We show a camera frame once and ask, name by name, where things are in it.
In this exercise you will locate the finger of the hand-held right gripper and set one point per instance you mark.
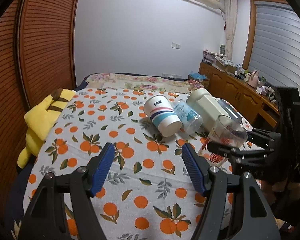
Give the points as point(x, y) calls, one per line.
point(227, 151)
point(263, 136)

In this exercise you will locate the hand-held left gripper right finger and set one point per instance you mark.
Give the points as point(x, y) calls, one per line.
point(193, 171)

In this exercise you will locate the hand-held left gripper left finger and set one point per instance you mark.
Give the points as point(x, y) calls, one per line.
point(103, 170)

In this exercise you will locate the blue plastic bag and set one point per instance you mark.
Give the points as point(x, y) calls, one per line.
point(197, 76)

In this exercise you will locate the orange fruit print cloth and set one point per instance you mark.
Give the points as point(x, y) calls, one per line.
point(140, 177)

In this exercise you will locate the open cardboard box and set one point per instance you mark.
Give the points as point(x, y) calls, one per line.
point(226, 66)

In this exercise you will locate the dark blue bed sheet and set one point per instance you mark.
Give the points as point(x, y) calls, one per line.
point(15, 200)

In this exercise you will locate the yellow plush toy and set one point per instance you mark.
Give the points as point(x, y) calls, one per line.
point(37, 120)

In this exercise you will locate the beige curtain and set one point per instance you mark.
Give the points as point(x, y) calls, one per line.
point(230, 25)

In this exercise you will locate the pink kettle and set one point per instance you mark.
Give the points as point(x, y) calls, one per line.
point(254, 79)

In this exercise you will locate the stack of pink boxes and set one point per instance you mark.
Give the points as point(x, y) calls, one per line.
point(211, 57)

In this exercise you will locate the wooden sideboard cabinet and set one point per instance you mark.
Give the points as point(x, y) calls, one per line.
point(236, 91)

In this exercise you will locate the floral blanket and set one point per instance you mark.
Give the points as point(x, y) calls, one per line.
point(130, 80)

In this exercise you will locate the white tissue box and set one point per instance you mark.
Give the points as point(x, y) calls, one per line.
point(264, 89)

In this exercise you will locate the white wall switch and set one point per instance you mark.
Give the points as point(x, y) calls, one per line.
point(176, 46)

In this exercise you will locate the wooden window frame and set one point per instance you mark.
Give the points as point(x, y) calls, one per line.
point(250, 30)

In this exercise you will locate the wooden louvred wardrobe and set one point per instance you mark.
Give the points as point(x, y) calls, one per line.
point(45, 42)

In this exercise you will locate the clear blue printed plastic cup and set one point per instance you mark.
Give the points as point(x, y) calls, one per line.
point(187, 115)

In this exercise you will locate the white wall outlet strip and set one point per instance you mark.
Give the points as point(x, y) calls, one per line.
point(172, 75)

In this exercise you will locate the cream insulated bottle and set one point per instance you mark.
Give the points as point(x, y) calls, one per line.
point(206, 103)

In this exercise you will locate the clear glass cup red print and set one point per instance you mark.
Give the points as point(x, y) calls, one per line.
point(223, 130)

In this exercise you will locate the grey window blinds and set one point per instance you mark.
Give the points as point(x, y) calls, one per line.
point(277, 42)

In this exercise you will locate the person's right hand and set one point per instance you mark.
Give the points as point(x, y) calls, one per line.
point(298, 187)

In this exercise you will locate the white striped paper cup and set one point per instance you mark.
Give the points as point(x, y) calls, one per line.
point(160, 112)

